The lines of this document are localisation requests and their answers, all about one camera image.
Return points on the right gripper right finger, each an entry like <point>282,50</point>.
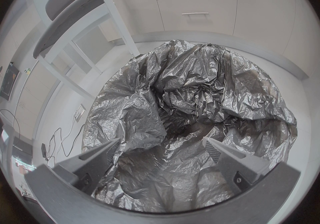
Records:
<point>235,165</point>

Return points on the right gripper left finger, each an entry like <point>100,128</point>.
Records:
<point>97,163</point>

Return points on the black plastic bag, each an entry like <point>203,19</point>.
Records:
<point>140,118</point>

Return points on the black power adapter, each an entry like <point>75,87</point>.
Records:
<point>44,150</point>

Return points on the grey padded white chair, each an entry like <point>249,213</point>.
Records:
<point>65,18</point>

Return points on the beige built-in cabinet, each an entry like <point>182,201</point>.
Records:
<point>262,5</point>

